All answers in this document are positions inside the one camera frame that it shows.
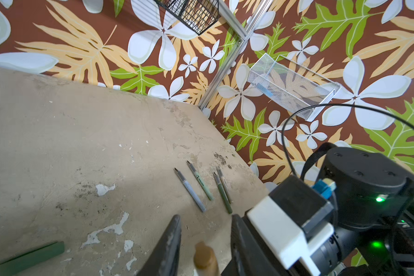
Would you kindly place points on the black wire basket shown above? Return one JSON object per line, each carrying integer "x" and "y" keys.
{"x": 197, "y": 15}

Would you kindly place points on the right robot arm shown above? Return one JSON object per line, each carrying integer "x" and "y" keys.
{"x": 373, "y": 201}

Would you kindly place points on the blue pen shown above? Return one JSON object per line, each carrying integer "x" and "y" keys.
{"x": 189, "y": 188}

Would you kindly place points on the brown pen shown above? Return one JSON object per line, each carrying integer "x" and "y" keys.
{"x": 205, "y": 260}

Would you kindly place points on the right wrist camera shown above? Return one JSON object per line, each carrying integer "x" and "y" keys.
{"x": 293, "y": 221}

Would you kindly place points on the light green pen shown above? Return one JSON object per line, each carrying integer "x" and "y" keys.
{"x": 200, "y": 181}

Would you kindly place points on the dark green pen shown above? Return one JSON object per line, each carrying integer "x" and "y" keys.
{"x": 222, "y": 193}

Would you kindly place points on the white wire basket right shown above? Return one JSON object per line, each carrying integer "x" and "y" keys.
{"x": 293, "y": 86}

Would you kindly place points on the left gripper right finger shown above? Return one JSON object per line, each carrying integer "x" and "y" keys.
{"x": 248, "y": 258}

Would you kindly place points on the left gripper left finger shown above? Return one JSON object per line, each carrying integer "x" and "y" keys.
{"x": 164, "y": 259}

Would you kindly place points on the dark green pen cap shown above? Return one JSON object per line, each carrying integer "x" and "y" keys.
{"x": 31, "y": 258}

